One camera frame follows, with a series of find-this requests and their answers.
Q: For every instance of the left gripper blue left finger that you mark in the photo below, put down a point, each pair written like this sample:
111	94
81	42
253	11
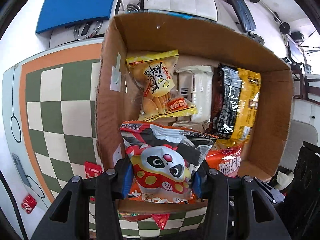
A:
68	215

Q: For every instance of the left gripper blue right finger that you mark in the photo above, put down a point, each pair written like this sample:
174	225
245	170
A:
238	208

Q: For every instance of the orange chips bag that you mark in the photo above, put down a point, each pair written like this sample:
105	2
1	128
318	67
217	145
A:
227	160

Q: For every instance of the big red spicy strip bag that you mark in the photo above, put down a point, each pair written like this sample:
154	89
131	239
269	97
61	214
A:
92	170

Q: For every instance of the colourful candy bag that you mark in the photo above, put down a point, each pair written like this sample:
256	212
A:
133	217

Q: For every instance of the small red triangular packet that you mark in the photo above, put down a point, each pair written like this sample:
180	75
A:
161	219

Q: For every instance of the panda orange snack bag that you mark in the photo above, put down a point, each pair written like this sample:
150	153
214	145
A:
164	160

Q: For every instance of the yellow black noodle bag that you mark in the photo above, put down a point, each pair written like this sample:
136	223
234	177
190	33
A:
235	99

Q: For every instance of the white tissue pack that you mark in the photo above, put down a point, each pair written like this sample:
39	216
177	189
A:
195	85

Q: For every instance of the yellow biscuit bag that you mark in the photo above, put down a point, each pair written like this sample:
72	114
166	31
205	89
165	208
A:
154	75

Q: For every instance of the red cola can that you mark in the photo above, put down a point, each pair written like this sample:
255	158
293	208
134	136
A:
28	204

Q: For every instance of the grey phone on table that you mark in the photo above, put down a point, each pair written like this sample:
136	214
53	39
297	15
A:
20	170

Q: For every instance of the checkered green tablecloth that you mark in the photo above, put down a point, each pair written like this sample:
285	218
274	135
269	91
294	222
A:
58	90

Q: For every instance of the dark wooden chair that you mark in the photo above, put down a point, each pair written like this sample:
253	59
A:
306	86

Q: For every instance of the cardboard box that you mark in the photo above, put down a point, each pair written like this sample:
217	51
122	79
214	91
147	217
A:
198	42

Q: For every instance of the blue weight bench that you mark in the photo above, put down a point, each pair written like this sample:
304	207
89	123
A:
244	15

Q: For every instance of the blue seat cushion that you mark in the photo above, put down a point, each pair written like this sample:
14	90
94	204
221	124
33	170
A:
60	13

